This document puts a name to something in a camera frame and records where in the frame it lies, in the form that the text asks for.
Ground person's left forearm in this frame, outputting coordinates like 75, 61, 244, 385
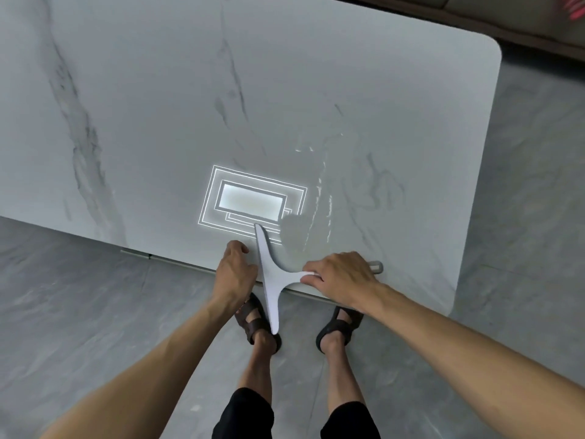
40, 294, 250, 439

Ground person's right leg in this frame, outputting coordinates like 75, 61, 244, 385
319, 333, 353, 423

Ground person's leg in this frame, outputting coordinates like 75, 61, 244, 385
239, 329, 280, 409
319, 333, 353, 423

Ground brown right sandal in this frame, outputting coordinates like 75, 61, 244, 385
315, 305, 365, 355

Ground red striped object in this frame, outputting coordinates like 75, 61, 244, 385
558, 0, 585, 24

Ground person's left hand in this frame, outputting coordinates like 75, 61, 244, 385
214, 240, 259, 308

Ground person's right hand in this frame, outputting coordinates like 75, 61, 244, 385
300, 251, 385, 316

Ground person's left leg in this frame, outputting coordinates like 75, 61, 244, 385
239, 329, 280, 409

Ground white squeegee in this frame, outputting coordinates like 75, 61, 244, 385
253, 223, 321, 336

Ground black shorts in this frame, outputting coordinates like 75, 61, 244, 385
211, 387, 383, 439

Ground brown sandal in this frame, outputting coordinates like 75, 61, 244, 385
234, 292, 282, 355
315, 305, 365, 355

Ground person's right forearm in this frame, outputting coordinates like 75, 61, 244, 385
361, 283, 585, 439

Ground brown left sandal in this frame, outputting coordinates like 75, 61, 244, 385
234, 292, 282, 355

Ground beige sofa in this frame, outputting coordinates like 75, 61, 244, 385
360, 0, 585, 61

